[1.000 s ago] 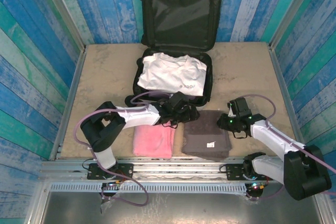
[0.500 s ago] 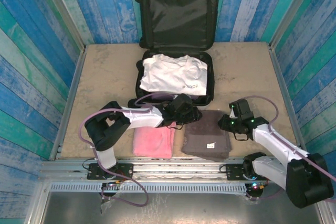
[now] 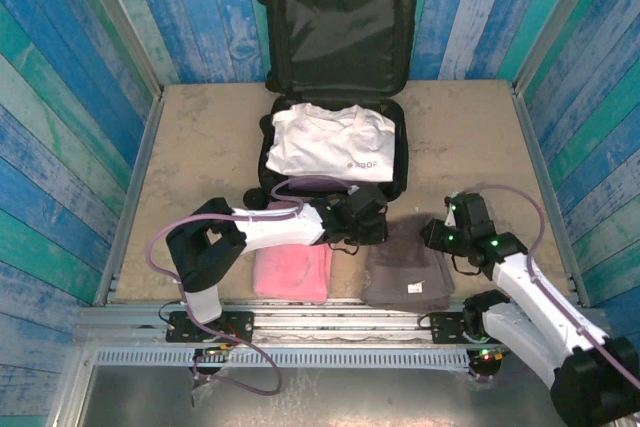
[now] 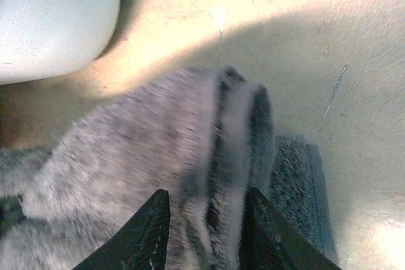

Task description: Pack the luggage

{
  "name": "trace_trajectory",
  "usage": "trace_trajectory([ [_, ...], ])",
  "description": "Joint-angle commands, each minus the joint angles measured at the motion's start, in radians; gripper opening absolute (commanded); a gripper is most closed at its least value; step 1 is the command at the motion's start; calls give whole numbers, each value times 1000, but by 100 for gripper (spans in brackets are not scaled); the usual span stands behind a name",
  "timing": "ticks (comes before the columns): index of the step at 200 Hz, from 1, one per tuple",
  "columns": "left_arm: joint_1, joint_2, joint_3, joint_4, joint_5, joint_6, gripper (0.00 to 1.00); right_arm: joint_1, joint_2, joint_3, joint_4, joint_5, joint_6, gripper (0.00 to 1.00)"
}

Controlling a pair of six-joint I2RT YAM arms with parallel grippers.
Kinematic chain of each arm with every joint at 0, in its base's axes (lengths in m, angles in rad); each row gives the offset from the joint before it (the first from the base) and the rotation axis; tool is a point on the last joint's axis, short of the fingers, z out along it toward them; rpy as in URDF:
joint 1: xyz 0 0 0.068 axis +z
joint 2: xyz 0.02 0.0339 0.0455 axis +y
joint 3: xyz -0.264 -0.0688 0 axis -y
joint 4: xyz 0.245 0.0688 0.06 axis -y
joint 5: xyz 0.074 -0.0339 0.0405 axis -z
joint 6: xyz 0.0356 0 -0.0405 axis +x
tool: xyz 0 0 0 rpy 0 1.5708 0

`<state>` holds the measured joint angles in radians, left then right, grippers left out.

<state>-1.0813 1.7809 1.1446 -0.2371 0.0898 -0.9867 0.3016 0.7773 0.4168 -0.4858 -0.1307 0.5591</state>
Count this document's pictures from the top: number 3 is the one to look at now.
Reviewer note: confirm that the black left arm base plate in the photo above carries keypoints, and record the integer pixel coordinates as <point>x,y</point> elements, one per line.
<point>240,324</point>

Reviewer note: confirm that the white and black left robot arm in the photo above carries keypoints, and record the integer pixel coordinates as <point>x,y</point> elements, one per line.
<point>280,229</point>

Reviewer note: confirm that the steel sheet tray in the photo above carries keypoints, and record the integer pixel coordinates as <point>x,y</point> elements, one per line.
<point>350,397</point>

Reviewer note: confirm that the aluminium table side rail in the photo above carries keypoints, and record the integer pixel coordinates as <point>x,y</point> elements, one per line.
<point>132,187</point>
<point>550,187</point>

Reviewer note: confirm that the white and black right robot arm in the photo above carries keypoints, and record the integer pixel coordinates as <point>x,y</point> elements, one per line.
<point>525,287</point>

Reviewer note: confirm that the grey towel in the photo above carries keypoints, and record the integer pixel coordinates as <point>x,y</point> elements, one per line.
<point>400,272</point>

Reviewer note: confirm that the white XDOF t-shirt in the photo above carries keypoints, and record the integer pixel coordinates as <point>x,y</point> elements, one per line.
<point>325,142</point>

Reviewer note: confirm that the small controller board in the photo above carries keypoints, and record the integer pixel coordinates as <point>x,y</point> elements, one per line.
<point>215,351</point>
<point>487,354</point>

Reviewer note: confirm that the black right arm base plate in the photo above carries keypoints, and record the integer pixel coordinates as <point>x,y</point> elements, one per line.
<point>445,327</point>

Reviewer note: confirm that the aluminium corner post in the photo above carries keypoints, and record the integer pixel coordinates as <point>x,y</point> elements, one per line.
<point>115,12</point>
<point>560,12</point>

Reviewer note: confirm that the aluminium rail frame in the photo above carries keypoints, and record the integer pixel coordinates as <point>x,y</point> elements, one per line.
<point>325,319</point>

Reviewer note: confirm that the white hard-shell wheeled suitcase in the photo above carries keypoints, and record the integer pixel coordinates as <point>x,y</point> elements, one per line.
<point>345,32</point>

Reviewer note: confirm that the pink towel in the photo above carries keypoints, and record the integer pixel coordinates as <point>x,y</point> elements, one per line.
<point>292,272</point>

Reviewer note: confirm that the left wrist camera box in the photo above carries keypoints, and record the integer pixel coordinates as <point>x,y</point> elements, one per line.
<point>352,190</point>

